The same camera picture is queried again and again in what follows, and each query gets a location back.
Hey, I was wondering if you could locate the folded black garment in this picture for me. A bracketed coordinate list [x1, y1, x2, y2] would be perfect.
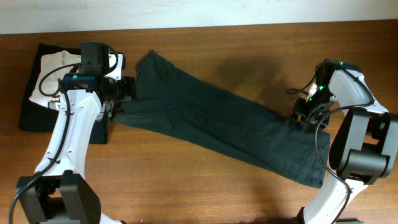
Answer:
[19, 43, 109, 144]

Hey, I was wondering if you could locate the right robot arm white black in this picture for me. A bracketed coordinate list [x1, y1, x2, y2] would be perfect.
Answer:
[287, 59, 397, 223]

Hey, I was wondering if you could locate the dark green t-shirt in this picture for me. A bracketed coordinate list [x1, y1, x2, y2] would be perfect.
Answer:
[113, 51, 330, 188]

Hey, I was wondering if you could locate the folded white t-shirt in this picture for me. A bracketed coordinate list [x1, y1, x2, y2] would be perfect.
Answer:
[29, 50, 81, 111]

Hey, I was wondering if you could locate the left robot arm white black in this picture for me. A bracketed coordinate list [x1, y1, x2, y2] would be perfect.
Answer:
[9, 42, 135, 223]

